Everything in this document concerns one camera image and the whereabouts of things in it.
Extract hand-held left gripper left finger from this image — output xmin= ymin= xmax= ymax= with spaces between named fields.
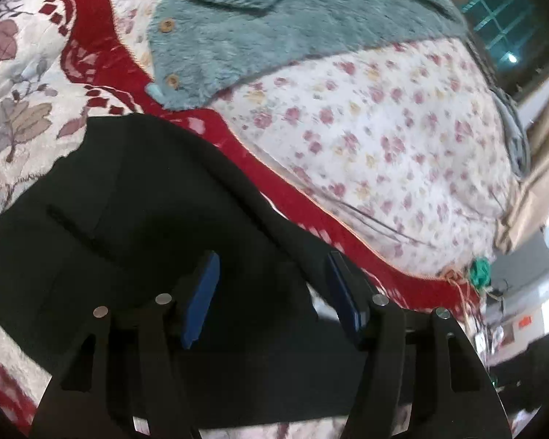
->
xmin=30 ymin=251 xmax=221 ymax=439

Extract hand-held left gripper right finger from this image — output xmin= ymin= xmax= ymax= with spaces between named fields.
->
xmin=326 ymin=251 xmax=513 ymax=439

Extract black pants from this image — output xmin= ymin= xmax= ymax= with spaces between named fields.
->
xmin=0 ymin=114 xmax=440 ymax=428

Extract green yarn knot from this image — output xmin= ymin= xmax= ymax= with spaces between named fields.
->
xmin=468 ymin=257 xmax=493 ymax=287

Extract floral print quilt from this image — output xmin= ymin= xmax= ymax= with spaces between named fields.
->
xmin=114 ymin=0 xmax=527 ymax=279

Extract grey knit cloth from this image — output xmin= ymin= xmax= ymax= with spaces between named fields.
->
xmin=492 ymin=87 xmax=532 ymax=179

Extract beige curtain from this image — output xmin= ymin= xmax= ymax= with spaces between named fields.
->
xmin=494 ymin=59 xmax=549 ymax=254

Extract teal fleece jacket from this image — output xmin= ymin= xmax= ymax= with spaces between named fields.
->
xmin=146 ymin=0 xmax=467 ymax=111

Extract red and white plush blanket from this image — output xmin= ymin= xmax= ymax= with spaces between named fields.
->
xmin=0 ymin=0 xmax=486 ymax=439

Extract window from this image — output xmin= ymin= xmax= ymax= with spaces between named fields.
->
xmin=416 ymin=0 xmax=549 ymax=90

